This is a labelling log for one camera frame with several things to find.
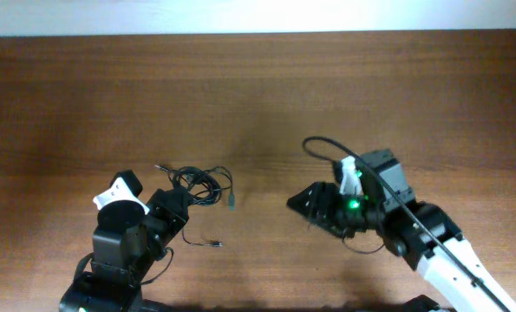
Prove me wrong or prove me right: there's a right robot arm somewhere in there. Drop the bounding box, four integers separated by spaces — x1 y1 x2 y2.
287 149 516 311

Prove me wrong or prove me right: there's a thin black USB cable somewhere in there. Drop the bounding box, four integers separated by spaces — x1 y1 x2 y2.
153 163 224 249

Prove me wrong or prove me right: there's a thick black USB cable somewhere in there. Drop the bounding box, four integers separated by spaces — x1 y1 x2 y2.
169 166 237 212

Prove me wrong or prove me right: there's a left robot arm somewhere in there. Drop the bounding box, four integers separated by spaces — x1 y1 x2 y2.
58 188 190 312

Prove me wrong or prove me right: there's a right camera cable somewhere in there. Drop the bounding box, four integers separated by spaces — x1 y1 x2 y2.
301 135 514 312

